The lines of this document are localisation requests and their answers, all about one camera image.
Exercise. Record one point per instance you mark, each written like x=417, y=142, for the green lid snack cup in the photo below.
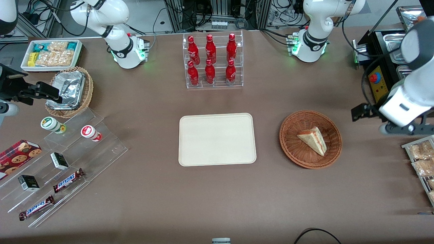
x=50, y=123

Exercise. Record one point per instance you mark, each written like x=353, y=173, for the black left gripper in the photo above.
x=372, y=111

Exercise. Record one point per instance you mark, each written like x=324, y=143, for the red cookie box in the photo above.
x=17, y=157

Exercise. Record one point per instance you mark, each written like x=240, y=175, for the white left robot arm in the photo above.
x=315, y=20

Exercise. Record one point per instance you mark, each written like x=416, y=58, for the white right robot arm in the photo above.
x=118, y=37

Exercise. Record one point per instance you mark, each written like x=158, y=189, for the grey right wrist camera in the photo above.
x=6, y=112

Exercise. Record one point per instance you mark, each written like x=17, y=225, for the small black carton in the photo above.
x=28, y=183
x=59, y=161

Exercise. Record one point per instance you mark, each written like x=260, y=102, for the yellow snack packet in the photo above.
x=32, y=59

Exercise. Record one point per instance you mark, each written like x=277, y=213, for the yellow emergency stop box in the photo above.
x=379, y=84

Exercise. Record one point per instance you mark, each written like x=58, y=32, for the triangular sandwich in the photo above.
x=313, y=140

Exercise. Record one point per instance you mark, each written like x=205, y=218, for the red cola bottle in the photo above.
x=211, y=49
x=230, y=74
x=210, y=74
x=193, y=75
x=231, y=47
x=193, y=51

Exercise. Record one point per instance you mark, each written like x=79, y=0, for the black food warmer appliance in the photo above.
x=376, y=44

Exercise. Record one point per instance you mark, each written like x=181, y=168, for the tray of packaged snacks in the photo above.
x=407, y=146

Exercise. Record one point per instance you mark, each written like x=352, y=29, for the clear acrylic bottle rack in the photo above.
x=218, y=86

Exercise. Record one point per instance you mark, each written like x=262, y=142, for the clear nut snack bag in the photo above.
x=422, y=150
x=423, y=167
x=431, y=184

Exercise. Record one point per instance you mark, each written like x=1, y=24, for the steel food pan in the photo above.
x=408, y=15
x=403, y=72
x=393, y=47

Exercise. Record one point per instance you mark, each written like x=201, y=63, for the wicker basket with foil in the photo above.
x=89, y=89

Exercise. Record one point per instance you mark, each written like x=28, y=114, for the white snack bin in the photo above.
x=25, y=66

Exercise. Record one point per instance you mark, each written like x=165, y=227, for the cream rectangular serving tray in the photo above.
x=217, y=139

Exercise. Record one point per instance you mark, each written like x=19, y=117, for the round brown wicker basket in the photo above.
x=298, y=154

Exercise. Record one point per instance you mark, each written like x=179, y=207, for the small grey white device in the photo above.
x=221, y=241

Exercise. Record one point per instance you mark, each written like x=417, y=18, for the white power strip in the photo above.
x=219, y=24

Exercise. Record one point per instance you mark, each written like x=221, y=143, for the teal snack packet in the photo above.
x=72, y=46
x=39, y=47

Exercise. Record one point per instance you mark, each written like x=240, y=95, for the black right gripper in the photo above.
x=9, y=83

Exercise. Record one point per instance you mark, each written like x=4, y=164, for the brown Snickers bar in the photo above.
x=67, y=180
x=36, y=207

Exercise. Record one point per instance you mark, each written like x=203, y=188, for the silver foil container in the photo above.
x=67, y=89

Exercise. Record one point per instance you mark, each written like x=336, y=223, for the clear acrylic stepped display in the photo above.
x=101, y=152

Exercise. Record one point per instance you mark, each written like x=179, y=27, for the red lid snack cup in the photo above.
x=89, y=132

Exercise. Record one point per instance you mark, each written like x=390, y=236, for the clear rice cracker bag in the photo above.
x=57, y=45
x=54, y=58

